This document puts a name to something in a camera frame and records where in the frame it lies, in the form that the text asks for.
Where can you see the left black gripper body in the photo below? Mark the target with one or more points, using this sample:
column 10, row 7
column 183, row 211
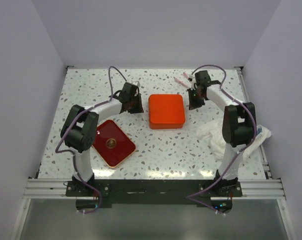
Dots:
column 130, row 101

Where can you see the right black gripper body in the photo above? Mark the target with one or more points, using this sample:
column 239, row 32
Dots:
column 200, row 99

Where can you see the orange box lid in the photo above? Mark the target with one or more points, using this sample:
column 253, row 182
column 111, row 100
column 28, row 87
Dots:
column 166, row 107

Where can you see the orange compartment cookie box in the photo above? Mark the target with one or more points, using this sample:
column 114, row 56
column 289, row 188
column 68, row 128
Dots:
column 165, row 124

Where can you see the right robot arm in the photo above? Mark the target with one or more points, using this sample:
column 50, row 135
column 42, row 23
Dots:
column 239, row 128

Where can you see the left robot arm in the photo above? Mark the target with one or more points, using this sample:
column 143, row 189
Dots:
column 80, row 127

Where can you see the white crumpled plastic bag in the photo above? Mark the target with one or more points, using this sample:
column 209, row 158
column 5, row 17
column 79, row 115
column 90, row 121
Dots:
column 213, row 131

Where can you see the red cookie tray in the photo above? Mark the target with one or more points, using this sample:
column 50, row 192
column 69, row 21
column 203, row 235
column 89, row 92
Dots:
column 112, row 144

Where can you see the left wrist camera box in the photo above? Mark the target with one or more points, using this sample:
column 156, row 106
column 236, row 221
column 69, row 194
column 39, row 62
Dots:
column 136, row 83

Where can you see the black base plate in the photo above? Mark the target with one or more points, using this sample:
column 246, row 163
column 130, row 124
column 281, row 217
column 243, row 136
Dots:
column 106, row 193

